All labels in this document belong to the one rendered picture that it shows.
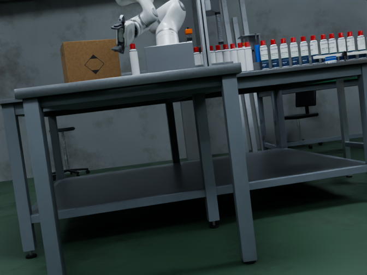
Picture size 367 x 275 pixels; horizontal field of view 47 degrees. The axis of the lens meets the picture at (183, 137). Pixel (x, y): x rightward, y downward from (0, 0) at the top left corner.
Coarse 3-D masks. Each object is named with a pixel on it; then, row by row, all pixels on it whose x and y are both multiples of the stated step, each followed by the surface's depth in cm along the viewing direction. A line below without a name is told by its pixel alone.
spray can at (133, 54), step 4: (132, 44) 268; (132, 48) 268; (132, 52) 268; (136, 52) 269; (132, 56) 268; (136, 56) 268; (132, 60) 268; (136, 60) 268; (132, 64) 268; (136, 64) 268; (132, 68) 269; (136, 68) 268; (132, 72) 269; (136, 72) 268
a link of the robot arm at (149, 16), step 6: (120, 0) 198; (126, 0) 198; (132, 0) 196; (138, 0) 193; (144, 0) 193; (150, 0) 197; (144, 6) 193; (150, 6) 194; (144, 12) 193; (150, 12) 192; (156, 12) 195; (144, 18) 194; (150, 18) 193; (156, 18) 194; (150, 24) 196
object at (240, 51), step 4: (240, 44) 294; (240, 48) 294; (240, 52) 293; (244, 52) 295; (240, 56) 294; (244, 56) 294; (240, 60) 294; (244, 60) 294; (244, 64) 294; (244, 68) 294
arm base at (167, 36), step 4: (160, 32) 219; (164, 32) 218; (168, 32) 218; (172, 32) 219; (156, 36) 222; (160, 36) 218; (164, 36) 216; (168, 36) 216; (172, 36) 217; (176, 36) 220; (156, 40) 220; (160, 40) 216; (164, 40) 214; (168, 40) 214; (172, 40) 214; (176, 40) 217; (156, 44) 219; (160, 44) 214; (164, 44) 213
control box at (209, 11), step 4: (204, 0) 274; (208, 0) 273; (212, 0) 277; (216, 0) 283; (208, 4) 274; (212, 4) 276; (216, 4) 283; (208, 8) 274; (212, 8) 276; (216, 8) 282; (208, 12) 278; (212, 12) 280; (208, 16) 292
